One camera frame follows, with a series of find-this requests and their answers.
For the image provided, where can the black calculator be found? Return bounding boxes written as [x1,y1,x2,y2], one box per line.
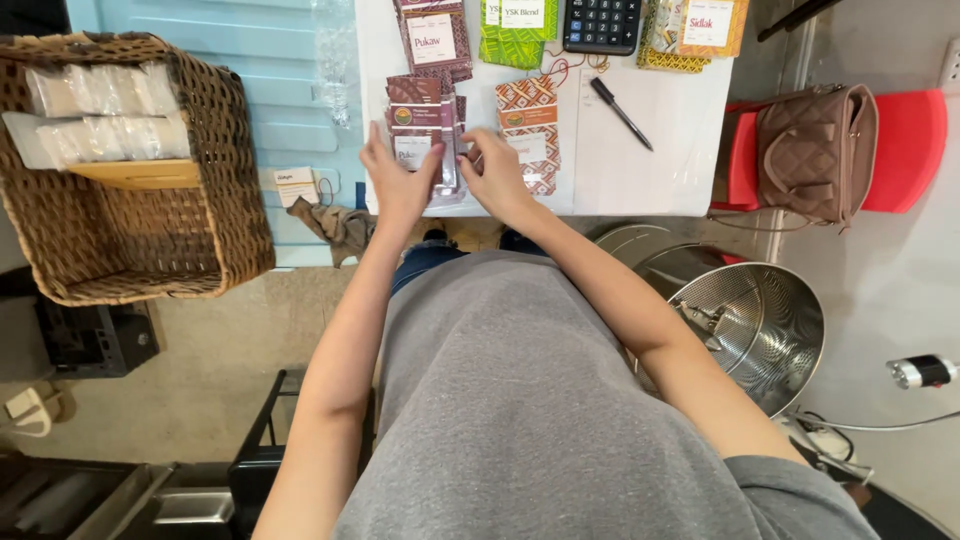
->
[562,0,645,57]

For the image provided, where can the stack of green patterned packets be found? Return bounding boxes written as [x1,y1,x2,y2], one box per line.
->
[478,0,561,72]

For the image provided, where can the bundle of clear plastic bags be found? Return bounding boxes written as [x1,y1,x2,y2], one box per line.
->
[24,61,181,119]
[1,111,193,171]

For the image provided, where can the red rubber band loop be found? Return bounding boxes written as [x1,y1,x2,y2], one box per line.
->
[543,49,611,93]

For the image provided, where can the clear plastic wrap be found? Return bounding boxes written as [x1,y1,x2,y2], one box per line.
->
[310,0,358,130]

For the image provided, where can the black metal box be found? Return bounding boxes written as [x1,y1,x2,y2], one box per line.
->
[33,298,161,378]

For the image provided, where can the black marker pen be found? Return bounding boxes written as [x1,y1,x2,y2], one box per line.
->
[589,76,655,153]

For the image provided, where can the person's left hand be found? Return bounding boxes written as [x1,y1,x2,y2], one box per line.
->
[360,121,449,228]

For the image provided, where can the bundle of maroon coffee packets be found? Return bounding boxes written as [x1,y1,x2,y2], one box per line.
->
[384,73,470,205]

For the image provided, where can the stack of orange patterned packets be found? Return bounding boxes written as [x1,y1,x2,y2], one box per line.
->
[495,75,563,198]

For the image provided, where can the stack of yellow patterned packets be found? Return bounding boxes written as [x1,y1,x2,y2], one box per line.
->
[637,0,751,75]

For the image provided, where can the silver and black torch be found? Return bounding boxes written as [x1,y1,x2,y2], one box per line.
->
[885,354,960,390]

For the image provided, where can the crumpled brown cloth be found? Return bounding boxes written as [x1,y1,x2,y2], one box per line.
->
[285,196,378,269]

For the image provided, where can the round metal lid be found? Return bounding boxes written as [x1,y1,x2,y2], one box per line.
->
[592,222,747,301]

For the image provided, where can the person's right hand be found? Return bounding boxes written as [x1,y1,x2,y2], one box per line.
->
[456,127,537,220]

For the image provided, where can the brown wicker basket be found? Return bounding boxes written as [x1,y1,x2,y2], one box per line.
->
[0,31,277,309]

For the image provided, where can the grey shirt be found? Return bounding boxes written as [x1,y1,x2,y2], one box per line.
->
[330,249,882,540]

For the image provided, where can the perforated steel bowl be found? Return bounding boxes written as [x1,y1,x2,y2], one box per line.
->
[633,261,826,419]

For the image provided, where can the small white card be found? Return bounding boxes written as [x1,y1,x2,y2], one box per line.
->
[273,166,321,209]

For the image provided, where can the black chair frame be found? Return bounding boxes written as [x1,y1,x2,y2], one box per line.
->
[227,367,378,540]

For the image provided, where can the brown quilted handbag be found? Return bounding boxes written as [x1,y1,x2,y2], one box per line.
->
[753,82,880,230]

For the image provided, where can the blue jeans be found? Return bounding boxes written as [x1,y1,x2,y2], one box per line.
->
[388,238,552,297]

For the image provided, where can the red plastic stool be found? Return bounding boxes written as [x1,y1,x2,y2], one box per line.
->
[710,88,949,215]

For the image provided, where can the white wall socket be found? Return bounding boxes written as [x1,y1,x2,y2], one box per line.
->
[939,36,960,93]

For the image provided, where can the white paper sheet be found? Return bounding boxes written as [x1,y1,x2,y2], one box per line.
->
[573,67,733,216]

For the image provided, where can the steel tray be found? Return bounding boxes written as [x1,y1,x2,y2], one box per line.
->
[0,450,237,540]

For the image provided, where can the white plug adapter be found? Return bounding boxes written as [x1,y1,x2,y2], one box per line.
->
[2,381,65,438]

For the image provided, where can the stack of maroon patterned packets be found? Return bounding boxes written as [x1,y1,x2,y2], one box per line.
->
[393,0,474,84]

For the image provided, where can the light blue slatted panel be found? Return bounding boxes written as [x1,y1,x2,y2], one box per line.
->
[65,0,369,270]

